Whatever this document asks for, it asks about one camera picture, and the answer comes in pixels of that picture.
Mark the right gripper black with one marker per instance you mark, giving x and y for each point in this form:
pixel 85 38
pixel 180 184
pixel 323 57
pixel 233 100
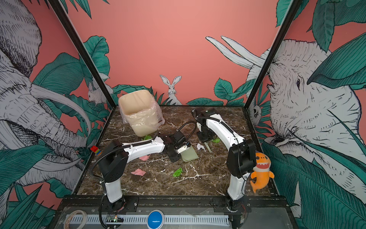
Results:
pixel 202 140

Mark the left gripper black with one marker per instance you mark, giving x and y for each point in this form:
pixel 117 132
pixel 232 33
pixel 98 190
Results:
pixel 176 159

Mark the light green hand brush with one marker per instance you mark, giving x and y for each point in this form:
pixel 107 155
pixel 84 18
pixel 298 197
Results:
pixel 207 146

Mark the light green dustpan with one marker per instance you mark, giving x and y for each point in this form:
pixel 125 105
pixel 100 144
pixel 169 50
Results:
pixel 189 154

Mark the cream trash bin with bag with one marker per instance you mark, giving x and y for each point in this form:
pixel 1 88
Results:
pixel 140 110

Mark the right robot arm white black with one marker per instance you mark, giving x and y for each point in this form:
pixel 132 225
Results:
pixel 240 158

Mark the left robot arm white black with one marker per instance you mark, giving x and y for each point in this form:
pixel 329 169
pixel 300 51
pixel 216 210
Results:
pixel 111 164

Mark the green paper scrap right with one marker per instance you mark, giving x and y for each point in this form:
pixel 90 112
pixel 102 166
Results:
pixel 217 140

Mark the white paper scrap right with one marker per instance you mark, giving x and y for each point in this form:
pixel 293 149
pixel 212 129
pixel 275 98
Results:
pixel 200 147

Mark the green paper scrap centre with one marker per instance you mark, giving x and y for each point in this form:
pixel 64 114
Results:
pixel 178 172

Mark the pink paper scrap upper left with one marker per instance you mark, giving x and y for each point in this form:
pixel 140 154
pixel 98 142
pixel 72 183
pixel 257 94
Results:
pixel 144 158

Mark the pink paper scrap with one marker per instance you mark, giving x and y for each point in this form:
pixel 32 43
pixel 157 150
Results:
pixel 138 172
pixel 144 158

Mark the pink paper scrap lower left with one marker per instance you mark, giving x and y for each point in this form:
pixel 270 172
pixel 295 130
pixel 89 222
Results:
pixel 138 172

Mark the orange plush toy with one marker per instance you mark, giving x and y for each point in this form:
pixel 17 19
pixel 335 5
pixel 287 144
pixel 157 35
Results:
pixel 261 172

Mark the blue round button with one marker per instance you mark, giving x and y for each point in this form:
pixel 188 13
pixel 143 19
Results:
pixel 155 220

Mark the white slotted cable duct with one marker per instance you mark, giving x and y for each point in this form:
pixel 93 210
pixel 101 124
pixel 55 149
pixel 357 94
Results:
pixel 217 220

